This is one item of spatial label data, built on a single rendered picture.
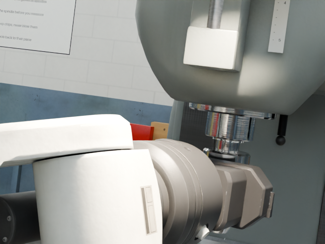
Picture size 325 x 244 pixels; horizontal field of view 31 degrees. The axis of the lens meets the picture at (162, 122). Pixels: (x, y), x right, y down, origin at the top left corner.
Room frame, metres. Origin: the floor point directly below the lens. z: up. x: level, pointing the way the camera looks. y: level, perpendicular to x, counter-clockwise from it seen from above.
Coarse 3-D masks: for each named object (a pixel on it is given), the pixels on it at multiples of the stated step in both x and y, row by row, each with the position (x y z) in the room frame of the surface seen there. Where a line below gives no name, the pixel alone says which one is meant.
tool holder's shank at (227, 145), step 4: (220, 140) 0.57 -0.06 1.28; (224, 140) 0.56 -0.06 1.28; (228, 140) 0.56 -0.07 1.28; (232, 140) 0.56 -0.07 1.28; (216, 144) 0.57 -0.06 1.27; (220, 144) 0.57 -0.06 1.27; (224, 144) 0.57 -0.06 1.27; (228, 144) 0.56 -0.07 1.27; (232, 144) 0.56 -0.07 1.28; (236, 144) 0.57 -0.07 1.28; (216, 148) 0.57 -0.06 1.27; (220, 148) 0.57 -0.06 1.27; (224, 148) 0.57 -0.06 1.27; (228, 148) 0.56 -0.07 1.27; (232, 148) 0.57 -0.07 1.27; (236, 148) 0.57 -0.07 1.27
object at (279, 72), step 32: (160, 0) 0.51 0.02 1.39; (192, 0) 0.50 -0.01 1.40; (256, 0) 0.48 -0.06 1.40; (288, 0) 0.47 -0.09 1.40; (320, 0) 0.48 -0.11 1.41; (160, 32) 0.51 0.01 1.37; (256, 32) 0.48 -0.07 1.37; (288, 32) 0.48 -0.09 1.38; (320, 32) 0.48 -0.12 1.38; (160, 64) 0.52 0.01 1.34; (256, 64) 0.48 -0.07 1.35; (288, 64) 0.48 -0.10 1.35; (320, 64) 0.50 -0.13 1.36; (192, 96) 0.51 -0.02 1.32; (224, 96) 0.50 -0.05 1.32; (256, 96) 0.49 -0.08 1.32; (288, 96) 0.50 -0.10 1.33
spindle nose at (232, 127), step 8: (208, 112) 0.57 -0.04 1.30; (208, 120) 0.57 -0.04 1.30; (216, 120) 0.56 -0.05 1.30; (224, 120) 0.55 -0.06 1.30; (232, 120) 0.55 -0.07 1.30; (240, 120) 0.55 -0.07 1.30; (248, 120) 0.56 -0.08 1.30; (208, 128) 0.57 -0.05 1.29; (216, 128) 0.56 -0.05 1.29; (224, 128) 0.55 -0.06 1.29; (232, 128) 0.55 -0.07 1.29; (240, 128) 0.55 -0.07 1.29; (248, 128) 0.56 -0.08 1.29; (216, 136) 0.56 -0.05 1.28; (224, 136) 0.55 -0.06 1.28; (232, 136) 0.55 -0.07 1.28; (240, 136) 0.55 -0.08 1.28; (248, 136) 0.56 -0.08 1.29
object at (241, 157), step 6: (204, 150) 0.57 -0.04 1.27; (210, 150) 0.56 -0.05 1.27; (216, 150) 0.56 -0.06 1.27; (210, 156) 0.56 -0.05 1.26; (216, 156) 0.56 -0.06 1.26; (222, 156) 0.55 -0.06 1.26; (228, 156) 0.55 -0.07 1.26; (234, 156) 0.55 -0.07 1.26; (240, 156) 0.56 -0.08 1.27; (246, 156) 0.56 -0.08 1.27; (240, 162) 0.56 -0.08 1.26; (246, 162) 0.56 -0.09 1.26
